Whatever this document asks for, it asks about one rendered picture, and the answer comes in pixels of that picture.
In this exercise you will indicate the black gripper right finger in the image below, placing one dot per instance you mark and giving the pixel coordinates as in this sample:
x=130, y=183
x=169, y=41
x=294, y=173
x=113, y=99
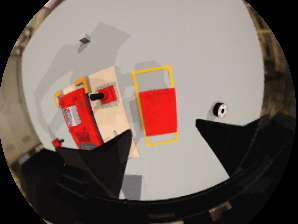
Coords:
x=231, y=143

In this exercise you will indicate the red toy car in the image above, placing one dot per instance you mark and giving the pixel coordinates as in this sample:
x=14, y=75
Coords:
x=86, y=134

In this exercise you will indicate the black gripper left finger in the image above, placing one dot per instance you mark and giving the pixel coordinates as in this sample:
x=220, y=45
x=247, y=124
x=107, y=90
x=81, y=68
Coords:
x=106, y=164

